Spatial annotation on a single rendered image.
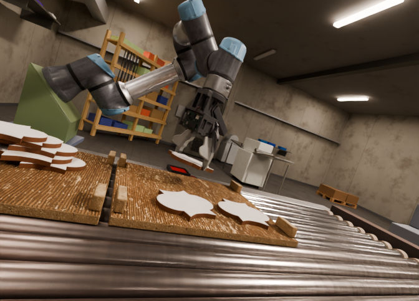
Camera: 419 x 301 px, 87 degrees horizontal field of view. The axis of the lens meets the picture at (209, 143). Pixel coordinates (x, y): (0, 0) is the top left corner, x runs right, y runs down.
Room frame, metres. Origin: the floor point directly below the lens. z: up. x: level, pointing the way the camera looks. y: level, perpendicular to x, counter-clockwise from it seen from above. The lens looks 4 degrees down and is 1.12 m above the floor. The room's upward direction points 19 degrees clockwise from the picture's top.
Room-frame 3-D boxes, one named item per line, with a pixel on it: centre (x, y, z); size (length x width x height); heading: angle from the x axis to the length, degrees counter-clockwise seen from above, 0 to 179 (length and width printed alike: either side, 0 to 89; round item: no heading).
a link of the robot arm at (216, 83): (0.62, 0.03, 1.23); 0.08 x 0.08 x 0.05
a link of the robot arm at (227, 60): (0.63, 0.03, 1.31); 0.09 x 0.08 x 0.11; 30
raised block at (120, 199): (0.37, 0.12, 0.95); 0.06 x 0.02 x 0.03; 23
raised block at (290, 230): (0.53, -0.24, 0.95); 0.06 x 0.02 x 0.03; 23
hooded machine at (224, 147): (8.58, -0.80, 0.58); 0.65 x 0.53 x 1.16; 109
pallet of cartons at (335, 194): (8.44, -5.32, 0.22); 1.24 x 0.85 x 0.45; 108
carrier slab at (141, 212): (0.57, -0.01, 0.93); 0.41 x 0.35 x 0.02; 113
